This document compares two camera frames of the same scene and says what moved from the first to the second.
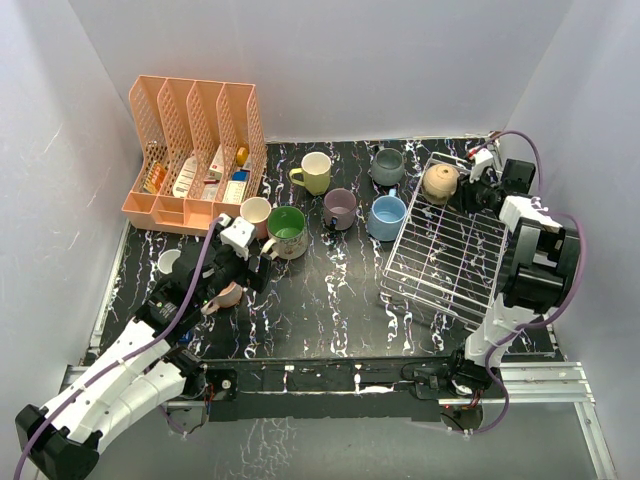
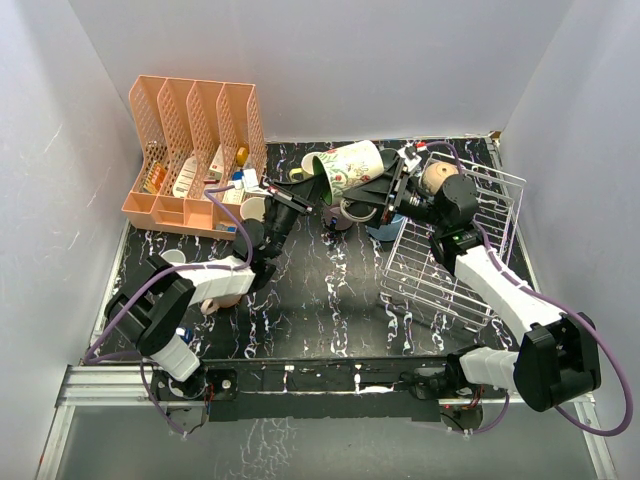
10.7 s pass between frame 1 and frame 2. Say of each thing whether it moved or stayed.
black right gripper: moved
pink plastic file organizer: stayed
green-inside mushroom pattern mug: moved
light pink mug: stayed
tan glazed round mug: stayed
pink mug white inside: stayed
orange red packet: stayed
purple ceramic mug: stayed
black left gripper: moved
